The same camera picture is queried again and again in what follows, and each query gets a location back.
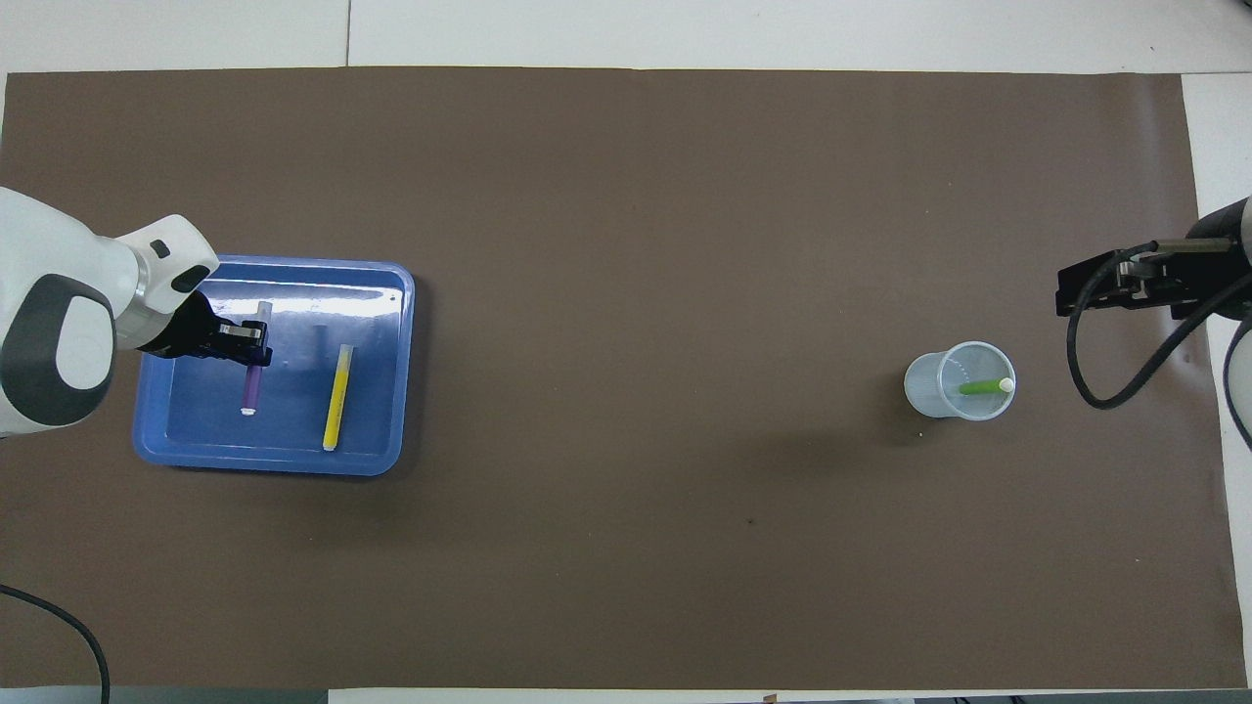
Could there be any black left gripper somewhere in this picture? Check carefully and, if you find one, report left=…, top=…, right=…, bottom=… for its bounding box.
left=155, top=290, right=273, bottom=369

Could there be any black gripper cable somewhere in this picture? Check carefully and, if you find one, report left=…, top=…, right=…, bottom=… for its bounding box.
left=1066, top=238, right=1252, bottom=410
left=0, top=585, right=111, bottom=704

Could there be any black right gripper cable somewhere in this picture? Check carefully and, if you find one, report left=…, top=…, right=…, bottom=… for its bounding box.
left=1066, top=238, right=1252, bottom=410

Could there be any brown table mat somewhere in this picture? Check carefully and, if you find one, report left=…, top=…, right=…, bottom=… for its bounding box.
left=0, top=66, right=1248, bottom=690

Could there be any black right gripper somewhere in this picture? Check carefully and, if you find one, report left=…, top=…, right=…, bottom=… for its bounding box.
left=1056, top=200, right=1248, bottom=324

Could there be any blue plastic tray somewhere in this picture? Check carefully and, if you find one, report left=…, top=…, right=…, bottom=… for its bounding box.
left=132, top=253, right=416, bottom=477

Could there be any translucent plastic cup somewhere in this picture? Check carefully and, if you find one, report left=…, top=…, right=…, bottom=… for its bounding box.
left=903, top=340, right=1017, bottom=422

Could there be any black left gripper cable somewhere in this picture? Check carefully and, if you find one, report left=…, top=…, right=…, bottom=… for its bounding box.
left=0, top=585, right=111, bottom=704

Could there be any purple highlighter pen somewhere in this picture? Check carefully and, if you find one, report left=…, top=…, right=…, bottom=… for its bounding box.
left=241, top=301, right=273, bottom=417

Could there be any yellow highlighter pen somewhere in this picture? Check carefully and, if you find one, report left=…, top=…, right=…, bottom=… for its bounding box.
left=323, top=344, right=355, bottom=453

